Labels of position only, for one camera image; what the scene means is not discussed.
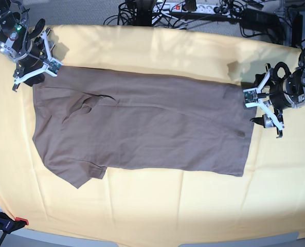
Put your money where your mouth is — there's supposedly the blue and red clamp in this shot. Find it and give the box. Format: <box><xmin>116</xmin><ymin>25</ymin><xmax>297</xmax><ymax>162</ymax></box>
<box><xmin>0</xmin><ymin>211</ymin><xmax>29</xmax><ymax>246</ymax></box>

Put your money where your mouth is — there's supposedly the black computer tower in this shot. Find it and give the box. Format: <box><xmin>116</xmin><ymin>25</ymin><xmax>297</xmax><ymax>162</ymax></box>
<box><xmin>292</xmin><ymin>12</ymin><xmax>303</xmax><ymax>47</ymax></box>

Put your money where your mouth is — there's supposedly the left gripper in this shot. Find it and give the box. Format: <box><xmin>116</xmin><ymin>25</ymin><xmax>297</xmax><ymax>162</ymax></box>
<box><xmin>255</xmin><ymin>63</ymin><xmax>290</xmax><ymax>138</ymax></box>

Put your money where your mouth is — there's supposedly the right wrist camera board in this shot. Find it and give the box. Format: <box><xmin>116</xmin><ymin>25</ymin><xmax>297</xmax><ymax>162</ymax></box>
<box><xmin>45</xmin><ymin>58</ymin><xmax>63</xmax><ymax>77</ymax></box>

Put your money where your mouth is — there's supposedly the black power adapter brick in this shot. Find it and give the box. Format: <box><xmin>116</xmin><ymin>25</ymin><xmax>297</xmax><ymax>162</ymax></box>
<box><xmin>240</xmin><ymin>8</ymin><xmax>280</xmax><ymax>31</ymax></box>

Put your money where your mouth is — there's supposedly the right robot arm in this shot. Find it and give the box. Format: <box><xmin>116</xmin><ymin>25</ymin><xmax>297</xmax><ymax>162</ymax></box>
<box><xmin>0</xmin><ymin>1</ymin><xmax>63</xmax><ymax>92</ymax></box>

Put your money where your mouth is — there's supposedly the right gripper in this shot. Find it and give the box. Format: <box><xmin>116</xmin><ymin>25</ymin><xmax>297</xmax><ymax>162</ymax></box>
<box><xmin>12</xmin><ymin>28</ymin><xmax>55</xmax><ymax>92</ymax></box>

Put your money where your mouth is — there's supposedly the brown T-shirt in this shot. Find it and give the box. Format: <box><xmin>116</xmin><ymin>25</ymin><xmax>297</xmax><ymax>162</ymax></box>
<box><xmin>33</xmin><ymin>66</ymin><xmax>256</xmax><ymax>188</ymax></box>

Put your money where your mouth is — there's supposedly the white power strip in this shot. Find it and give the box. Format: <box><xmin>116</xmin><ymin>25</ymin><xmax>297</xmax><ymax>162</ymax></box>
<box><xmin>153</xmin><ymin>2</ymin><xmax>220</xmax><ymax>14</ymax></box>

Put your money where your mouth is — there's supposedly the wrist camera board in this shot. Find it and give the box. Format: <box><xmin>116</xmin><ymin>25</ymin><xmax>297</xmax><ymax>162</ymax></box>
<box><xmin>243</xmin><ymin>89</ymin><xmax>259</xmax><ymax>108</ymax></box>
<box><xmin>45</xmin><ymin>58</ymin><xmax>63</xmax><ymax>77</ymax></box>

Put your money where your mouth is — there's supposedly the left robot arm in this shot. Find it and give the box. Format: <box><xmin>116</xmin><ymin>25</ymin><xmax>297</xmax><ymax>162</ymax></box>
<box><xmin>250</xmin><ymin>48</ymin><xmax>305</xmax><ymax>138</ymax></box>

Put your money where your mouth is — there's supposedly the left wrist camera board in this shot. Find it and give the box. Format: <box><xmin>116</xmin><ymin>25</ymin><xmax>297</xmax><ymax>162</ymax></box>
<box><xmin>243</xmin><ymin>89</ymin><xmax>259</xmax><ymax>108</ymax></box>

